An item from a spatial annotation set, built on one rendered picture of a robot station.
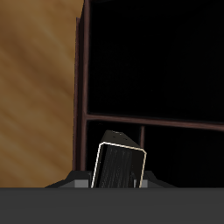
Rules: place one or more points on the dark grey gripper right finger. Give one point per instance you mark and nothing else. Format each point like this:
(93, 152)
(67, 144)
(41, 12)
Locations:
(151, 180)

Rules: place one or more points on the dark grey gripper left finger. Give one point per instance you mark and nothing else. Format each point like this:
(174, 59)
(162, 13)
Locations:
(76, 179)

